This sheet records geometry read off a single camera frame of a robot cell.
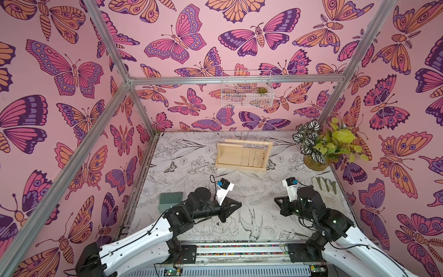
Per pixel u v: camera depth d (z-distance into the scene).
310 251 0.66
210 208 0.57
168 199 0.90
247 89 0.96
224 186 0.61
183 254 0.73
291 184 0.67
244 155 0.94
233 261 0.73
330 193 0.91
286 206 0.66
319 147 0.83
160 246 0.61
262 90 0.93
